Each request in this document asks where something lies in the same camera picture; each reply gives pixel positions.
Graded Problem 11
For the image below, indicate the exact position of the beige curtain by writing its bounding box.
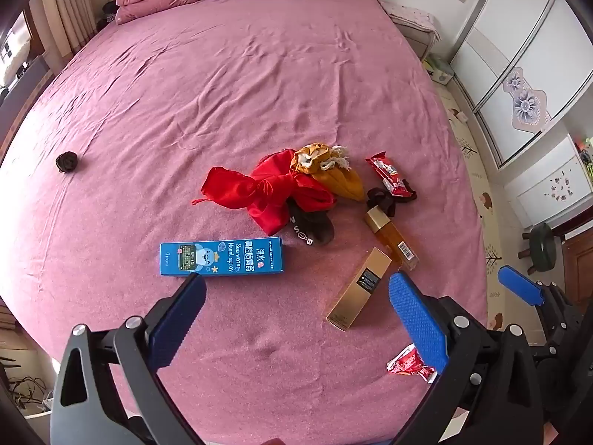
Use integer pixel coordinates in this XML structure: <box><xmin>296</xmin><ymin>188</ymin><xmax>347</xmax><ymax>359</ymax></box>
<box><xmin>39</xmin><ymin>0</ymin><xmax>116</xmax><ymax>56</ymax></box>

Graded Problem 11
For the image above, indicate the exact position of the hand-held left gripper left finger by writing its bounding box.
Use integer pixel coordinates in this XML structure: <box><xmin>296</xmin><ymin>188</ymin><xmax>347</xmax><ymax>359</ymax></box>
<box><xmin>50</xmin><ymin>273</ymin><xmax>218</xmax><ymax>445</ymax></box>

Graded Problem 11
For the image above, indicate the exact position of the white floral wardrobe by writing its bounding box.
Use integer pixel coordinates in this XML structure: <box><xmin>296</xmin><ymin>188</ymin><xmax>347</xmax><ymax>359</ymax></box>
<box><xmin>449</xmin><ymin>0</ymin><xmax>593</xmax><ymax>168</ymax></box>

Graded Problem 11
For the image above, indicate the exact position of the brown knit cloth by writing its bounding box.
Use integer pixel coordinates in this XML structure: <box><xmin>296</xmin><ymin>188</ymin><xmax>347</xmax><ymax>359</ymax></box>
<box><xmin>284</xmin><ymin>199</ymin><xmax>335</xmax><ymax>245</ymax></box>

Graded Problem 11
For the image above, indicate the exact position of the bed with pink sheet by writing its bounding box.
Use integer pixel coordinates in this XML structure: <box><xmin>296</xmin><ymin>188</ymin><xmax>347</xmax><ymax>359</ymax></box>
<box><xmin>0</xmin><ymin>0</ymin><xmax>493</xmax><ymax>445</ymax></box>

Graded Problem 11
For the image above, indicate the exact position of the mustard yellow cloth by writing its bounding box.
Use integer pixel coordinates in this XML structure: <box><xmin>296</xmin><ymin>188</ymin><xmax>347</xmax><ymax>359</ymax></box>
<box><xmin>290</xmin><ymin>144</ymin><xmax>366</xmax><ymax>202</ymax></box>

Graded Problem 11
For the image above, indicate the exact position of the cartoon print floor mat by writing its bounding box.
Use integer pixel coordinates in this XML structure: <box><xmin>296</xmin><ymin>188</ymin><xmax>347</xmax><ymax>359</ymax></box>
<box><xmin>433</xmin><ymin>79</ymin><xmax>507</xmax><ymax>334</ymax></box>

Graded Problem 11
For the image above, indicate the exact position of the crumpled red wrapper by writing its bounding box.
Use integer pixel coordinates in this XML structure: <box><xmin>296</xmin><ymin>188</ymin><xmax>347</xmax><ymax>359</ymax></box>
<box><xmin>386</xmin><ymin>343</ymin><xmax>437</xmax><ymax>383</ymax></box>

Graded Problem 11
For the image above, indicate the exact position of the tangle of black cables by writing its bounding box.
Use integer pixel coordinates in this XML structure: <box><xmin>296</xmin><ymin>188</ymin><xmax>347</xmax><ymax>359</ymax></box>
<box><xmin>4</xmin><ymin>371</ymin><xmax>55</xmax><ymax>417</ymax></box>

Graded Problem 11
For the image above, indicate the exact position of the patterned pink cloth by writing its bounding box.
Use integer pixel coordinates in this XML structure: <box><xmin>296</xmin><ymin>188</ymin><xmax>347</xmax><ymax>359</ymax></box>
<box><xmin>381</xmin><ymin>0</ymin><xmax>438</xmax><ymax>33</ymax></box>

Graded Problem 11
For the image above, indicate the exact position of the green round stool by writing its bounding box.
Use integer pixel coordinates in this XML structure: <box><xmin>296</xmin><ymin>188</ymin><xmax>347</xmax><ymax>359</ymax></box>
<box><xmin>518</xmin><ymin>222</ymin><xmax>557</xmax><ymax>275</ymax></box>

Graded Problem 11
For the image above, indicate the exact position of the white cabinet with stickers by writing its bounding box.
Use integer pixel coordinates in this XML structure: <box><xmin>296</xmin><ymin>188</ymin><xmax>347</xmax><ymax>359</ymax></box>
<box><xmin>503</xmin><ymin>136</ymin><xmax>593</xmax><ymax>229</ymax></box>

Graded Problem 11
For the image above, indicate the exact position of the amber bottle with gold cap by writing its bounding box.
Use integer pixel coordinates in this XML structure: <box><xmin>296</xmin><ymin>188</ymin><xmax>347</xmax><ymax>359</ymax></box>
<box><xmin>362</xmin><ymin>205</ymin><xmax>420</xmax><ymax>270</ymax></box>

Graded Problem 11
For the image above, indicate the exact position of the green white box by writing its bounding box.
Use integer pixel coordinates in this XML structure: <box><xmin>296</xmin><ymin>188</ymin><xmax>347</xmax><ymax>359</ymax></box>
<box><xmin>424</xmin><ymin>56</ymin><xmax>453</xmax><ymax>85</ymax></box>

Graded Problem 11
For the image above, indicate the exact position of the red zip garment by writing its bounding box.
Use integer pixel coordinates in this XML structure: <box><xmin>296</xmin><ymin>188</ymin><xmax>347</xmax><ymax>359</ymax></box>
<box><xmin>192</xmin><ymin>148</ymin><xmax>337</xmax><ymax>235</ymax></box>

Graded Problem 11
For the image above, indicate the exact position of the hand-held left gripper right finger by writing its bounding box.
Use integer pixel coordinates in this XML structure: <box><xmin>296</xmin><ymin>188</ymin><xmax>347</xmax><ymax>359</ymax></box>
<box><xmin>388</xmin><ymin>271</ymin><xmax>550</xmax><ymax>445</ymax></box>

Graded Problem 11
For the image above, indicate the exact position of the dark hair band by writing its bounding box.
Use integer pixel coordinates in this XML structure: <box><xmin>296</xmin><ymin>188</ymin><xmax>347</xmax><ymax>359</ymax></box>
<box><xmin>366</xmin><ymin>187</ymin><xmax>418</xmax><ymax>216</ymax></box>

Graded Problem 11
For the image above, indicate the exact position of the red snack packet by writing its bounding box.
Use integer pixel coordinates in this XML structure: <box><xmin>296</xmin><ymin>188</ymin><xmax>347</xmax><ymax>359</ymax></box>
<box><xmin>365</xmin><ymin>151</ymin><xmax>418</xmax><ymax>198</ymax></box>

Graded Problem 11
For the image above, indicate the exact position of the brown wooden door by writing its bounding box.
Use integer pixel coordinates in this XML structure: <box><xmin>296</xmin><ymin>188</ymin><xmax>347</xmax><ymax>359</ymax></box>
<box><xmin>553</xmin><ymin>227</ymin><xmax>593</xmax><ymax>316</ymax></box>

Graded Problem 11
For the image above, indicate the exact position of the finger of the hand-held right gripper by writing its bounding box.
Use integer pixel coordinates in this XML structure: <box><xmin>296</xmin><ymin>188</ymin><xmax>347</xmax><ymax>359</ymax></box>
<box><xmin>498</xmin><ymin>265</ymin><xmax>585</xmax><ymax>334</ymax></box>

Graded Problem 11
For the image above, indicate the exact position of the blue nasal spray box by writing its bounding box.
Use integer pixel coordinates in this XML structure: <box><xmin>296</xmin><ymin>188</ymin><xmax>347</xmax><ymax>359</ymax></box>
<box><xmin>160</xmin><ymin>237</ymin><xmax>284</xmax><ymax>277</ymax></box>

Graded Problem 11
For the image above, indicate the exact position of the gold carton box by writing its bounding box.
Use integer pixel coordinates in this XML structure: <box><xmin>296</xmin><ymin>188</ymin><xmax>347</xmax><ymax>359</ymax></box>
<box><xmin>325</xmin><ymin>247</ymin><xmax>394</xmax><ymax>333</ymax></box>

